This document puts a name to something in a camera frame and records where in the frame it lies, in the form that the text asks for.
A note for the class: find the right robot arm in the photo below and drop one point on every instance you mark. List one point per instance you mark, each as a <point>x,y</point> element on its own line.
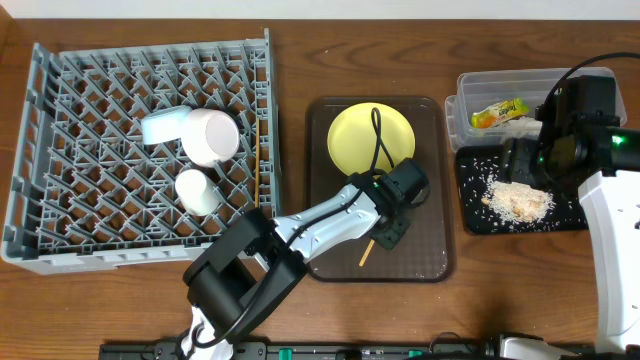
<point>582,149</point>

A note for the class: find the yellow plate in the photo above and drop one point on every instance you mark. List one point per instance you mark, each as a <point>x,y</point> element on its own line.
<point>351,138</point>

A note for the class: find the rice and food scraps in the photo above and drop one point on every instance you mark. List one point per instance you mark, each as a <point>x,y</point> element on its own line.
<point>517,201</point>

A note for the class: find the clear plastic wrapper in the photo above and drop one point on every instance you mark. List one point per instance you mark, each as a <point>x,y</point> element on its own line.
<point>523,127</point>

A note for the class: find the light blue bowl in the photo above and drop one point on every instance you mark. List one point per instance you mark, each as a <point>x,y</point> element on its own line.
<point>164,125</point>

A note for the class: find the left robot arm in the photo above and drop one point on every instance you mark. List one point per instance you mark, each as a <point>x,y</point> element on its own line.
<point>236,283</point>

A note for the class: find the grey dishwasher rack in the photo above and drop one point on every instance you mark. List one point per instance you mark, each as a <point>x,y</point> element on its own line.
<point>87,195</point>

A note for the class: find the wooden chopstick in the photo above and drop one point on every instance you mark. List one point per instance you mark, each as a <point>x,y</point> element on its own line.
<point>257,164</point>
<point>366,253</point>

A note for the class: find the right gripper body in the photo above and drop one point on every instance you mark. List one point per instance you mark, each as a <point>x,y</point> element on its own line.
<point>527,163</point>

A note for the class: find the white cup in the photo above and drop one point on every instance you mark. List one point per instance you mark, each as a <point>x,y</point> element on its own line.
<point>197,192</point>

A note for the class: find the black tray bin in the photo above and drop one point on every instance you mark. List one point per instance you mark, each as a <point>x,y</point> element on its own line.
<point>475,167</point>

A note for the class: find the brown serving tray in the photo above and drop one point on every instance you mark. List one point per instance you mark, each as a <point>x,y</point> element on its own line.
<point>426,252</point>

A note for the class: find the green snack wrapper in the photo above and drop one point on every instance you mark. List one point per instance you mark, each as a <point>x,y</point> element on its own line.
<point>499,113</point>

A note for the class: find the clear plastic bin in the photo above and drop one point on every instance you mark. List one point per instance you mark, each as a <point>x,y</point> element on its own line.
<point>478,90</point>

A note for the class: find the pink bowl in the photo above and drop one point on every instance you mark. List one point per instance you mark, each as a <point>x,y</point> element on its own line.
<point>209,136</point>

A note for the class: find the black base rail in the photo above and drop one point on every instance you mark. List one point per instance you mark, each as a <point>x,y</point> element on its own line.
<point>170,349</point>

